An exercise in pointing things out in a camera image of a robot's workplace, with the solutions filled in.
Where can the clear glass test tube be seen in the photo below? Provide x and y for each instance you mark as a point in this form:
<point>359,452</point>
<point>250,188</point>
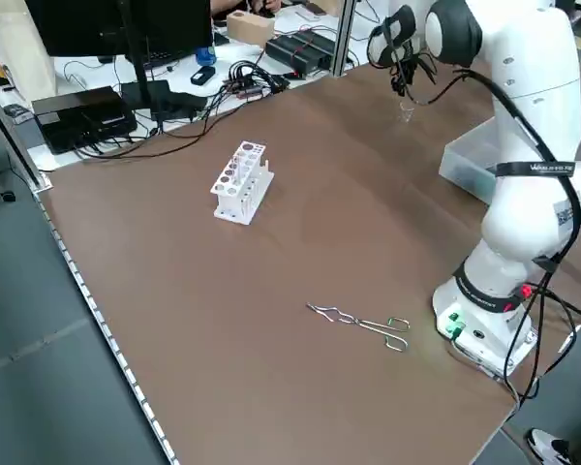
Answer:
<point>242,172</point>

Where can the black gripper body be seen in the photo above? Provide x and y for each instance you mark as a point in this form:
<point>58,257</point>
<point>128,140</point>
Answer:
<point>403,72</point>

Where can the black monitor stand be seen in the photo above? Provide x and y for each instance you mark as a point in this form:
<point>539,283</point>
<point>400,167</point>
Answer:
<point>140,72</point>

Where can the metal crucible tongs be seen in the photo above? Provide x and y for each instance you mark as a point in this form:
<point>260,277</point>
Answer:
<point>356,319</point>

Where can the black power adapter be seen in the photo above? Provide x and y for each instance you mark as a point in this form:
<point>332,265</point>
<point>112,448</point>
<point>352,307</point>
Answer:
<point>202,75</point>

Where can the aluminium frame post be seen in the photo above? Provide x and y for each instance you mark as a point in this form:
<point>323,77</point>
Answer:
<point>344,39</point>
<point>9,135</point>

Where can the blue plastic bottle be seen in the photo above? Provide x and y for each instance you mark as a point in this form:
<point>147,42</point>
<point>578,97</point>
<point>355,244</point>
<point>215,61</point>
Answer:
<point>206,55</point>

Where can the black computer monitor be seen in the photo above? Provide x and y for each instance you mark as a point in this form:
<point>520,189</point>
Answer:
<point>126,24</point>

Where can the white test tube rack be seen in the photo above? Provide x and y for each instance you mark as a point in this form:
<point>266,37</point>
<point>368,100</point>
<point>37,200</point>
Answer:
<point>232,217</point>

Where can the person's shoe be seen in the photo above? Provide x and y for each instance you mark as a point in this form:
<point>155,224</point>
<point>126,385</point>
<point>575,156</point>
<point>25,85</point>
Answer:
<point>549,445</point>

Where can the person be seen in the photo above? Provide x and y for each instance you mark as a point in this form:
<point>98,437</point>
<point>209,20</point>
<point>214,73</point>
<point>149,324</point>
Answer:
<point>242,7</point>

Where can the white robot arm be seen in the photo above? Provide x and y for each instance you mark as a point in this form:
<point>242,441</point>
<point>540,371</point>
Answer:
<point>380,39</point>
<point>528,97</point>

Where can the black device box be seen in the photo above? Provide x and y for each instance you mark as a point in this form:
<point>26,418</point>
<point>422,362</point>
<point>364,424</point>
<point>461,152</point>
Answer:
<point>82,116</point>

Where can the white plastic box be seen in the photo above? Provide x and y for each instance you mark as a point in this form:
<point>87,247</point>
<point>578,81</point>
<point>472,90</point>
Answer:
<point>465,160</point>

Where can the black power supply unit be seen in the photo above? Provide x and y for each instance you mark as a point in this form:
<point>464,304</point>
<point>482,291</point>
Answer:
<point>290,58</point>
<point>317,41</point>

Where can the clear glass beaker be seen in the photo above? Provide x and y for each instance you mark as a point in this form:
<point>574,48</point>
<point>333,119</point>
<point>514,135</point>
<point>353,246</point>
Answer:
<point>406,112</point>

